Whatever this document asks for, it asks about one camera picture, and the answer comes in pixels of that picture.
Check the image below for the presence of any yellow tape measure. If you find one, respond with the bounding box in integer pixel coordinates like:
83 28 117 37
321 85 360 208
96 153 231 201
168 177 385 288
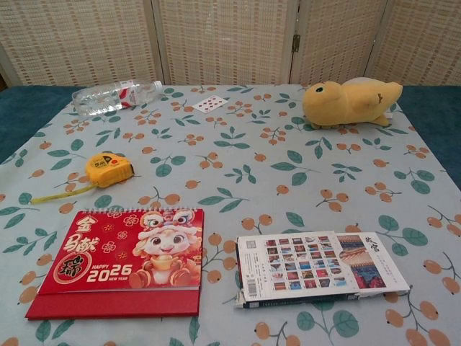
30 152 141 205

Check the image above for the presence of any woven bamboo folding screen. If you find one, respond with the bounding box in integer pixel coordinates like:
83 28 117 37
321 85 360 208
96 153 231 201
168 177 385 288
0 0 461 87

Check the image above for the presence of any clear plastic water bottle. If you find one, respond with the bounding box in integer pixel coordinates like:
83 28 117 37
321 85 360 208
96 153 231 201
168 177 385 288
71 80 164 117

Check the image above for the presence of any red-pip playing card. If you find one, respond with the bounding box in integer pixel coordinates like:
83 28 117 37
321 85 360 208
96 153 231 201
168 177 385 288
192 94 230 114

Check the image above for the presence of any red 2026 desk calendar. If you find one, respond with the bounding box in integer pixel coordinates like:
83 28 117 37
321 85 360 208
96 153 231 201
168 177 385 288
24 207 205 321

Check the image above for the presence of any floral leaf-print tablecloth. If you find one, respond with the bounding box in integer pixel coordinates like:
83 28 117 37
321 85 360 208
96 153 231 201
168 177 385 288
0 84 461 346

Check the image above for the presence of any yellow plush animal toy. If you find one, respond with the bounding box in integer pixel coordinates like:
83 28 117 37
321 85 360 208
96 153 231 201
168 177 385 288
301 77 403 130

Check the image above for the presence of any postcard box with photo grid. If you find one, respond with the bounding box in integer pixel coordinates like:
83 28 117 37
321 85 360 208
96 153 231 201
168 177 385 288
233 230 411 310

